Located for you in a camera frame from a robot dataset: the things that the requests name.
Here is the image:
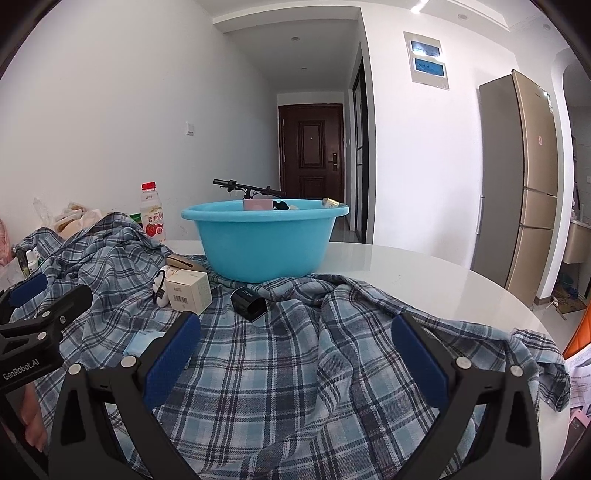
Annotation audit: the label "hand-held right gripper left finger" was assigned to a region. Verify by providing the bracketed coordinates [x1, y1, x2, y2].
[48, 311, 202, 480]

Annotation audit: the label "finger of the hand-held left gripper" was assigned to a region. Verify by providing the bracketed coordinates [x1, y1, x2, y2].
[0, 284, 93, 342]
[0, 272, 49, 324]

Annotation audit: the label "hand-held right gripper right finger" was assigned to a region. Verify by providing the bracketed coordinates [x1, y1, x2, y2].
[392, 313, 542, 480]

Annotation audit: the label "small black box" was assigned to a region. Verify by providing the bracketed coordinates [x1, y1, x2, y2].
[231, 286, 269, 322]

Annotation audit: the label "blue plastic basin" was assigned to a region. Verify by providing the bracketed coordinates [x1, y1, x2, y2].
[181, 198, 350, 284]

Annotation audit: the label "person's left hand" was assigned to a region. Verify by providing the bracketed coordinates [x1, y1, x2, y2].
[16, 383, 49, 453]

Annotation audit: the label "light blue wipes pack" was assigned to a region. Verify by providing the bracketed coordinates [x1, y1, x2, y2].
[122, 330, 167, 358]

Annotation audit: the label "beige cardboard box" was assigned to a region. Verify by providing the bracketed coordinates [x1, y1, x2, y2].
[165, 270, 214, 316]

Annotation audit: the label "plastic bag with bread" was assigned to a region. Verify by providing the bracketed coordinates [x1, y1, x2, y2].
[53, 200, 107, 236]

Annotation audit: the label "beige case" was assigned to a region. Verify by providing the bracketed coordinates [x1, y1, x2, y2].
[165, 253, 206, 273]

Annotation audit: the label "blue plaid cloth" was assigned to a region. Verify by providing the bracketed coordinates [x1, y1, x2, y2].
[9, 212, 571, 480]

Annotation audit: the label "red-capped drink bottle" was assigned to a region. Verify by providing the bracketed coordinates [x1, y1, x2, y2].
[141, 181, 167, 244]

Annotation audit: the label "white printed papers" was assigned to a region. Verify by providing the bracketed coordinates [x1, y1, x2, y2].
[566, 351, 591, 411]

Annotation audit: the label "orange chair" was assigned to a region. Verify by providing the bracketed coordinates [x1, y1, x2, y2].
[563, 318, 591, 358]

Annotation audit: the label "black electric bike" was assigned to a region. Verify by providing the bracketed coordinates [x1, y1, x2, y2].
[213, 178, 284, 200]

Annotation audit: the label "gold grey fridge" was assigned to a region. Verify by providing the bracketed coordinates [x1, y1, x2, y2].
[471, 69, 559, 305]

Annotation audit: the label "black framed glass door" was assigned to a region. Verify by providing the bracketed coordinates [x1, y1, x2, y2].
[352, 60, 370, 243]

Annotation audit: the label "brown entrance door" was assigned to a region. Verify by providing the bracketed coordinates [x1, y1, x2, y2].
[278, 104, 345, 204]

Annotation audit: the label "black hair tie with tag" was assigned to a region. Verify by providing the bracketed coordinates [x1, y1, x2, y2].
[152, 269, 169, 303]

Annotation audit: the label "white frame with blue pictures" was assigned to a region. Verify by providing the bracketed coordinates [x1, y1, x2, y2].
[404, 31, 451, 90]

